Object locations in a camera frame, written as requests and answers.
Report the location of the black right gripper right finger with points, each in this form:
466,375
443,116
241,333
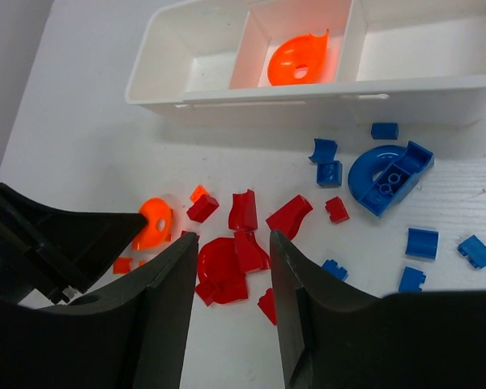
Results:
332,335

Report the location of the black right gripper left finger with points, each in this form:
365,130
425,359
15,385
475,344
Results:
130,333

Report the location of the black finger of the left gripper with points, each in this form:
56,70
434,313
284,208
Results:
51,250

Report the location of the orange spiral lego piece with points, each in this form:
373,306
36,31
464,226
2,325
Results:
159,216

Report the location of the blue brick lower right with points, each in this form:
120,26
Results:
411,280

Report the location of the orange flat lego piece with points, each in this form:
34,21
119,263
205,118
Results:
122,265

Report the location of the blue curved brick right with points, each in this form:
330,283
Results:
422,243

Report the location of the blue brick far right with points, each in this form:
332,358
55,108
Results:
474,250

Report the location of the large red round lego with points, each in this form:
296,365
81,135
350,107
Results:
220,279

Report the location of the blue small brick near finger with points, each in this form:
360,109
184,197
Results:
335,269

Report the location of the red brick bottom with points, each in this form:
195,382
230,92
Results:
266,303

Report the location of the red curved piece lower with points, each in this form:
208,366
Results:
251,256

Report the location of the small red lego brick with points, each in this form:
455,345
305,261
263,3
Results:
202,208

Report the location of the small red brick right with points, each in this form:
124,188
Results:
336,210

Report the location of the small orange lego piece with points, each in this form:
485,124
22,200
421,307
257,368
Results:
198,192

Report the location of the red curved lego piece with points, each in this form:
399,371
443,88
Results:
243,214

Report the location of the large blue curved lego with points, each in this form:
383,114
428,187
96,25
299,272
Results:
383,176

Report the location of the red slope lego piece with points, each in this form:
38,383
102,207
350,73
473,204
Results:
289,217

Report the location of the blue square lego brick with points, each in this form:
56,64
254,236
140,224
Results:
329,174

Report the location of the small blue brick top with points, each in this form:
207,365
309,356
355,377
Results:
384,131

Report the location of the blue arch lego piece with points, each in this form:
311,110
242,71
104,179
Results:
324,151

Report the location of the white three-compartment tray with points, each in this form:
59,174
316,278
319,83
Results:
408,62

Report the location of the orange spiral piece in tray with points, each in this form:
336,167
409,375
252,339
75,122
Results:
299,60

